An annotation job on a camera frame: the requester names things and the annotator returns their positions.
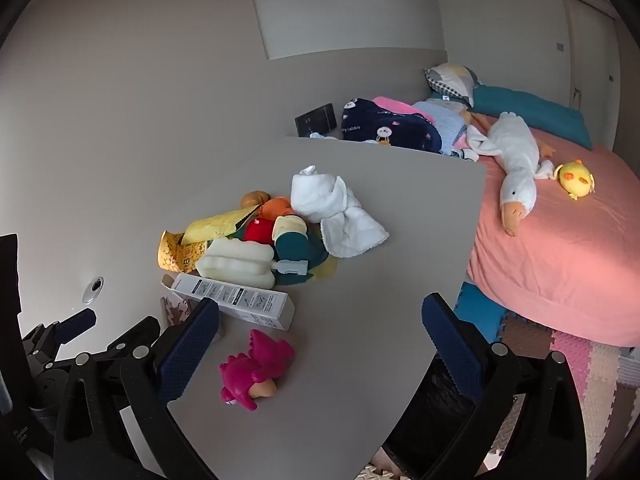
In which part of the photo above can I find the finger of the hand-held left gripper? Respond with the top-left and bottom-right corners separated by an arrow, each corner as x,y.
0,233 -> 22,337
21,308 -> 97,361

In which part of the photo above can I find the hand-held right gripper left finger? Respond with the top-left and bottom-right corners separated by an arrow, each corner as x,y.
52,297 -> 221,480

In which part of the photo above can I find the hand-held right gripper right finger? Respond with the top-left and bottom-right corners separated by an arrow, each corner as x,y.
421,292 -> 587,480

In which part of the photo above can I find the red round toy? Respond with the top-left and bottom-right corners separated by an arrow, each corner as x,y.
244,217 -> 277,247

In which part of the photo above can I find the orange plastic toy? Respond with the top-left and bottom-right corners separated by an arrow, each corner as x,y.
257,197 -> 296,221

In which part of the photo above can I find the round metal grommet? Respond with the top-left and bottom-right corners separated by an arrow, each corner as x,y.
82,276 -> 105,303

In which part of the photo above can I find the pink patterned wrapper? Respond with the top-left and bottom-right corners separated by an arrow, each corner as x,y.
160,296 -> 200,330

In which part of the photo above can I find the white printed carton box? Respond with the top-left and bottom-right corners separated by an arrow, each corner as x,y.
170,273 -> 296,332

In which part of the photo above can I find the magenta dinosaur toy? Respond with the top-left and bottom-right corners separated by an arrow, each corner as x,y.
219,329 -> 296,413

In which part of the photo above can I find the yellow printed snack packet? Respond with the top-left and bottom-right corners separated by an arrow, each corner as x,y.
158,230 -> 208,272

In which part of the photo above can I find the long yellow snack packet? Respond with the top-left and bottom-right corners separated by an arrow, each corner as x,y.
181,205 -> 261,245

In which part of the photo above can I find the bed with pink sheet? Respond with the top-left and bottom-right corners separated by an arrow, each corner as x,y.
465,125 -> 640,348

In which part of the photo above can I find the brown squishy toy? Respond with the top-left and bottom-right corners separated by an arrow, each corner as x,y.
240,190 -> 273,209

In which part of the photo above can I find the white towel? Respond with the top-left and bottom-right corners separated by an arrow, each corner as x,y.
291,164 -> 390,259

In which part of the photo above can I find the white goose plush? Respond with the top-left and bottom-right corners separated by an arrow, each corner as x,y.
467,111 -> 556,237

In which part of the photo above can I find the yellow chick plush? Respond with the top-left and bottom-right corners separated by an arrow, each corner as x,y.
557,159 -> 596,201

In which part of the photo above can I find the light blue folded blanket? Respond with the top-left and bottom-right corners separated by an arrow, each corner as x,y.
412,100 -> 473,153

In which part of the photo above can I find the navy printed blanket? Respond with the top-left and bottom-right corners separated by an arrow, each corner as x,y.
341,97 -> 443,153

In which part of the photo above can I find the teal pillow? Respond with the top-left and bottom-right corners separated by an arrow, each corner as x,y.
472,85 -> 593,151

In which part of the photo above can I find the pink folded blanket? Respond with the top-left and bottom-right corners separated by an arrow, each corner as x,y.
371,96 -> 416,116

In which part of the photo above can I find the checkered patchwork pillow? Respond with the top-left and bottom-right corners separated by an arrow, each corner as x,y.
425,63 -> 481,108

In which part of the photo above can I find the pale blue plastic handle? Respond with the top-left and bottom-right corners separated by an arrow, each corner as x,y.
272,258 -> 309,276

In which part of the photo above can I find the dark wall socket panel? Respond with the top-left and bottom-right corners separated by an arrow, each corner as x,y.
294,103 -> 337,138

